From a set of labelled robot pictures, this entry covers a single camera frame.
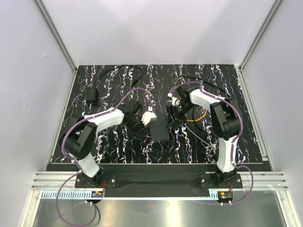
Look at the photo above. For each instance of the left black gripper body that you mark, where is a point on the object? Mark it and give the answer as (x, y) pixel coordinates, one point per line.
(135, 125)

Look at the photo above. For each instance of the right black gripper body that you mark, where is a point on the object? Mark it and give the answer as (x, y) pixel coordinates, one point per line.
(180, 110)

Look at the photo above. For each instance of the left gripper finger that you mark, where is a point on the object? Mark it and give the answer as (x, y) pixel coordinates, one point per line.
(138, 135)
(146, 129)

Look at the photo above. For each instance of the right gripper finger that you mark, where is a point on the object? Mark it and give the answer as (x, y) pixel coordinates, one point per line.
(170, 121)
(179, 122)

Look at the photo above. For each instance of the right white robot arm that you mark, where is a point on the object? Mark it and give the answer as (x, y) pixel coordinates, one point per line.
(226, 167)

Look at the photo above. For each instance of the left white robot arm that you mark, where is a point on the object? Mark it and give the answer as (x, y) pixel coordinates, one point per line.
(78, 136)

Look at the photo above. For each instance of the black marble pattern mat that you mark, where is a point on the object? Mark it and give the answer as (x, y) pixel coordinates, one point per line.
(98, 87)

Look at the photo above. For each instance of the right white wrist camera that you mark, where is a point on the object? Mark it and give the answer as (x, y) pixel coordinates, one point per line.
(174, 101)

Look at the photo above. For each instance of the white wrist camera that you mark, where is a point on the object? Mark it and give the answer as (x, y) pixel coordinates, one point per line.
(148, 116)
(174, 101)

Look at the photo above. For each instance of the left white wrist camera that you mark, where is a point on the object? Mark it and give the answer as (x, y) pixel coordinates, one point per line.
(148, 116)

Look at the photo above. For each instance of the black cable gold connector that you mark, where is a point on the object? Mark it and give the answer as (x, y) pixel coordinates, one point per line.
(217, 94)

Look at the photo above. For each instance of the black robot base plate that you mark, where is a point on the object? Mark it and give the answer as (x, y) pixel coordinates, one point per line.
(159, 177)

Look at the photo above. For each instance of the left aluminium frame post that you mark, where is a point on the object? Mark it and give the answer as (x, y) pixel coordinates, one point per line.
(53, 30)

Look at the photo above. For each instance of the aluminium frame post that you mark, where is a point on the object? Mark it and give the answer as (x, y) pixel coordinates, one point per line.
(53, 30)
(266, 23)

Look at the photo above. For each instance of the white slotted cable duct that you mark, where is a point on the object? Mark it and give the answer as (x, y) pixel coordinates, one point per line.
(130, 195)

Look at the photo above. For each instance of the aluminium front rail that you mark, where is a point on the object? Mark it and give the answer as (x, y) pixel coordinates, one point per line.
(262, 181)

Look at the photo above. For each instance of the right aluminium frame post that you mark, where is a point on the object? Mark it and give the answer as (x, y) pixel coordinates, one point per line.
(266, 23)

